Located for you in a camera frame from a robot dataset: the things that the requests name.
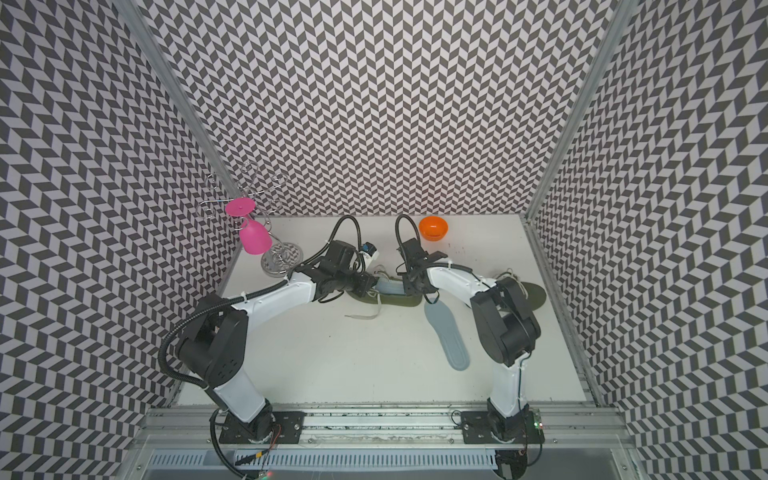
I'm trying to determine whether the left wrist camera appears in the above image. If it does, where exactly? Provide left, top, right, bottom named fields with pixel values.
left=359, top=242, right=379, bottom=270

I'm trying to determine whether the pink plastic wine glass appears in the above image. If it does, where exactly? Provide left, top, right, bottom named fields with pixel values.
left=225, top=197, right=273, bottom=255

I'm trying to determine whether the olive green sandal with laces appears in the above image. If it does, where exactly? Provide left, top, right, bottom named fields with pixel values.
left=345, top=265, right=422, bottom=321

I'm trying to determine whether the silver wire glass rack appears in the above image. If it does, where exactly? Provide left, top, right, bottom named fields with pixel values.
left=197, top=173, right=303, bottom=278

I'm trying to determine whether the orange bowl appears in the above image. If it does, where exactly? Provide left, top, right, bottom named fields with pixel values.
left=418, top=216, right=449, bottom=242

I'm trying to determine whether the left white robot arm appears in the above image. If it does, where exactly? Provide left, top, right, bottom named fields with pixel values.
left=158, top=240, right=378, bottom=442

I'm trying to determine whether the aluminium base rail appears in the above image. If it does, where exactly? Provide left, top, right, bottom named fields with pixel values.
left=117, top=402, right=646, bottom=479

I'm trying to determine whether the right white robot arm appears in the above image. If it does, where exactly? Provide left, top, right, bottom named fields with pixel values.
left=398, top=238, right=541, bottom=444

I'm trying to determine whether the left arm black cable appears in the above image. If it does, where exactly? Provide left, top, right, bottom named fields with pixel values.
left=157, top=278, right=289, bottom=388

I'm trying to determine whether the grey-blue insole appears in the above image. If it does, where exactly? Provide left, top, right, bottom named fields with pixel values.
left=374, top=277, right=407, bottom=296
left=424, top=301, right=470, bottom=371

